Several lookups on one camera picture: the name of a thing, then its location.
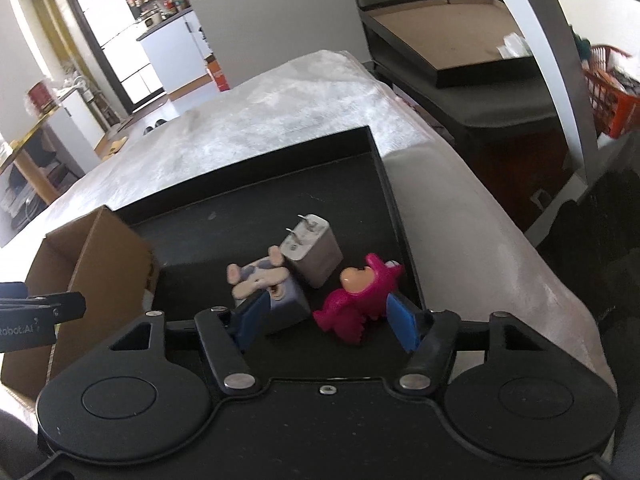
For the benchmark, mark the black slippers pair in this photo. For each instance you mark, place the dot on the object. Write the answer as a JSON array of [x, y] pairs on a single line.
[[156, 126]]

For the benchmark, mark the pink toy figure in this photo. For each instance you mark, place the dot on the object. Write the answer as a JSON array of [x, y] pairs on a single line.
[[350, 305]]

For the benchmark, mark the red carton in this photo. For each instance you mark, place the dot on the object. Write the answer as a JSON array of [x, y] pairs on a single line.
[[218, 76]]

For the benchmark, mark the round gold-edged table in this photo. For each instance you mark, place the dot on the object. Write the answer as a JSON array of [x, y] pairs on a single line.
[[25, 155]]

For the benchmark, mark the black framed brown board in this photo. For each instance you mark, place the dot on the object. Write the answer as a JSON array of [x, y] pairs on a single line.
[[440, 35]]

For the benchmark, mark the black tray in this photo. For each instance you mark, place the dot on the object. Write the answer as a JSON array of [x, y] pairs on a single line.
[[240, 195]]

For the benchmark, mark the white charger plug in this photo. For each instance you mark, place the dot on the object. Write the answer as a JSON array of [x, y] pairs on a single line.
[[312, 255]]

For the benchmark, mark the white tissue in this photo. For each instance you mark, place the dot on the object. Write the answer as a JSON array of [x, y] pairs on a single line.
[[512, 46]]

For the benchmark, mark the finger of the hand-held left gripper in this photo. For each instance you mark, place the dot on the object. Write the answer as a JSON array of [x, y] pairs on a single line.
[[45, 305]]

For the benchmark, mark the red canister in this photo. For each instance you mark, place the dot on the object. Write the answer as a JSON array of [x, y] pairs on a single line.
[[39, 95]]

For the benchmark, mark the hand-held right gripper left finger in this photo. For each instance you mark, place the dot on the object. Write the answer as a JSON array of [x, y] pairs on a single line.
[[250, 317]]

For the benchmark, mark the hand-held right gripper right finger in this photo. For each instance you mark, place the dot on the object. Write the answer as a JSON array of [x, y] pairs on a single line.
[[402, 320]]

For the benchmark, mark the brown cardboard box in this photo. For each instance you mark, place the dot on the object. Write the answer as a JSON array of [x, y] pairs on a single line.
[[85, 270]]

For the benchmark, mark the purple cube with mouse figure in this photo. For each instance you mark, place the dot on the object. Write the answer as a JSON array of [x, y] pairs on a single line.
[[280, 300]]

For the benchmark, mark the white kitchen cabinet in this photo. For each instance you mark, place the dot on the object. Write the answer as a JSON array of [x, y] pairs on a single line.
[[175, 55]]

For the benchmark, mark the yellow slippers pair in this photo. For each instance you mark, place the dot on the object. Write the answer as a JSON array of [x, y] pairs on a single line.
[[119, 144]]

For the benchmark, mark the orange basket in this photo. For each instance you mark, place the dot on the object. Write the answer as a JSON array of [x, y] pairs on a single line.
[[607, 100]]

